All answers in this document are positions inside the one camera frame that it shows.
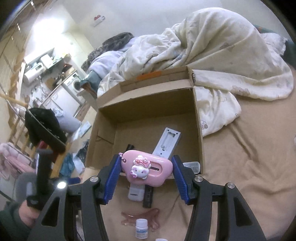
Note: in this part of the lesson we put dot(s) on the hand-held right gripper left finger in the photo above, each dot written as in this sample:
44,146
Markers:
112,180

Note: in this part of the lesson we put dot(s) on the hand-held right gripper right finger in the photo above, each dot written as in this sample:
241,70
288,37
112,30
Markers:
181,180

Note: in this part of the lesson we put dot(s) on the clear plastic case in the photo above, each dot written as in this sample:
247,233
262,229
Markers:
192,167

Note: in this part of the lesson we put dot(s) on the pink cartoon box cutter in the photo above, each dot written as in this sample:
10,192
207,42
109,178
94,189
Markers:
159,176

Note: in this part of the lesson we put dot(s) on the black rectangular stick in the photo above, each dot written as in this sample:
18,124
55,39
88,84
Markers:
148,197

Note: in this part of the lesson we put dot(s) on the white remote control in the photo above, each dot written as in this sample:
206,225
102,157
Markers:
166,141

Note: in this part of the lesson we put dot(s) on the white labelled pill bottle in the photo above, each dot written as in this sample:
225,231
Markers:
141,229

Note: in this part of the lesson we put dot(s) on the cardboard box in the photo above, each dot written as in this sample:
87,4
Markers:
143,111

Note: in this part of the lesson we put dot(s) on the person's left forearm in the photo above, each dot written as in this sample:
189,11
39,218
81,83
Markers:
9,224

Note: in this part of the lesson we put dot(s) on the person's left hand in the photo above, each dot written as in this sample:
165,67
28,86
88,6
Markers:
25,214

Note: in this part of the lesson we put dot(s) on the wooden chair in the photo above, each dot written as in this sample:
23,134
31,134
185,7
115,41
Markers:
59,160

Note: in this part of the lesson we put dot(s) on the pink quilted coat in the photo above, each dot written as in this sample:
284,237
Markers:
11,157

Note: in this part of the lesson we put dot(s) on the translucent pink scraping comb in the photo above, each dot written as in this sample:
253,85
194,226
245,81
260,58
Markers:
129,215

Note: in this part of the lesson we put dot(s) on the black jacket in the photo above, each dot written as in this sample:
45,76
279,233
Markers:
41,125

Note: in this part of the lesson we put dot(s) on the black plastic bag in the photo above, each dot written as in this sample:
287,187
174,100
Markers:
82,149

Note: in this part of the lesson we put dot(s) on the grey stuffed bag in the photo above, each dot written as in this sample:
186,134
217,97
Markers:
69,124

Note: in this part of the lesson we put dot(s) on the white paper sheet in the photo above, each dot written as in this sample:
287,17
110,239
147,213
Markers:
84,128

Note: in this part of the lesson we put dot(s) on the white floor cabinet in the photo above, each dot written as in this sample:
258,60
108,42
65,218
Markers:
61,97

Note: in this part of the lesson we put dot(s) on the wooden ladder rack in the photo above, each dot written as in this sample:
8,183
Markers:
12,99

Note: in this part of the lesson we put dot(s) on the white washing machine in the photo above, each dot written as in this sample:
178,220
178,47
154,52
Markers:
74,85

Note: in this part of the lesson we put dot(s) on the white water heater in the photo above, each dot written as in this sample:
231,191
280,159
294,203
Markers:
31,75

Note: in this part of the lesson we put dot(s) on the teal cloth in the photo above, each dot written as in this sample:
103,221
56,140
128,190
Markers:
91,78

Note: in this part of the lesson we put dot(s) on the lavender blanket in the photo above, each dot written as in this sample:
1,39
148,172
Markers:
104,60

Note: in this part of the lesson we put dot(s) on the cream printed duvet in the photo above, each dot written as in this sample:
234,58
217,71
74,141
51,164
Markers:
219,46

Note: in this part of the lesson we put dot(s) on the dark patterned blanket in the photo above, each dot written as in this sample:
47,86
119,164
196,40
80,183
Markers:
118,38

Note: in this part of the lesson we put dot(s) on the floral ruffled pillow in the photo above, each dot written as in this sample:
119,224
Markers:
272,41

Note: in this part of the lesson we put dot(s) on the dark green headboard cushion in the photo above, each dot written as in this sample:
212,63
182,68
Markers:
290,53

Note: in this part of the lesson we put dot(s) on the white wall cabinet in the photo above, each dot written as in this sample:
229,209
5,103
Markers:
38,55

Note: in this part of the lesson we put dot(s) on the wall socket with plug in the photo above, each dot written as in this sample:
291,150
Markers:
99,20

